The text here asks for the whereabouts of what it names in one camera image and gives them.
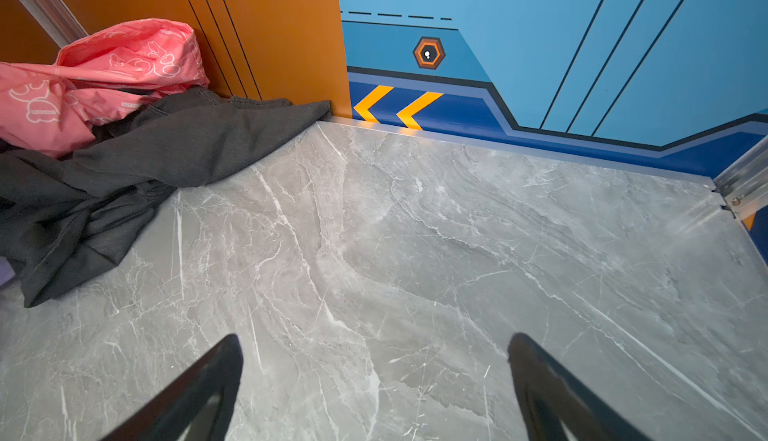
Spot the dark grey cloth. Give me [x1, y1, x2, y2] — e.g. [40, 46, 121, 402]
[1, 87, 331, 308]

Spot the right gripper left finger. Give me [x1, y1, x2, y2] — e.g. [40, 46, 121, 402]
[104, 334, 244, 440]

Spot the pink patterned cloth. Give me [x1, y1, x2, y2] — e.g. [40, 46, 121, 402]
[1, 19, 210, 158]

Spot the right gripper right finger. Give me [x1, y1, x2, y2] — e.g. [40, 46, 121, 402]
[508, 332, 648, 440]

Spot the lavender purple cloth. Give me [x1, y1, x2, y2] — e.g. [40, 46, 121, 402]
[0, 257, 15, 286]

